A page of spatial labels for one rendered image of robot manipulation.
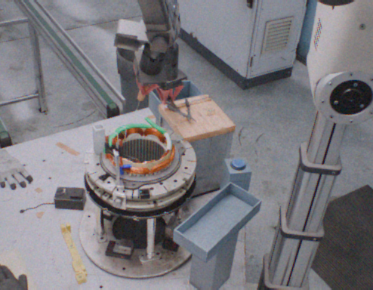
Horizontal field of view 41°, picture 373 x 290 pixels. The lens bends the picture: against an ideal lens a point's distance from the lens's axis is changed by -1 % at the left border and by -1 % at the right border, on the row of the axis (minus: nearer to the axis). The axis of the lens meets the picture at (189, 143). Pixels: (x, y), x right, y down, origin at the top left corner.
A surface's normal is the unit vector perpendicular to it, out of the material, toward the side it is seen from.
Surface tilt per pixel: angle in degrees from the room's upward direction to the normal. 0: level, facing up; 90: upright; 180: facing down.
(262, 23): 90
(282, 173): 0
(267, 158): 0
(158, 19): 110
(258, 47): 90
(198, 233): 0
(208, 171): 90
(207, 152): 90
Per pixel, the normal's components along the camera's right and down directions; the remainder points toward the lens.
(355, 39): -0.11, 0.84
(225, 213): 0.07, -0.78
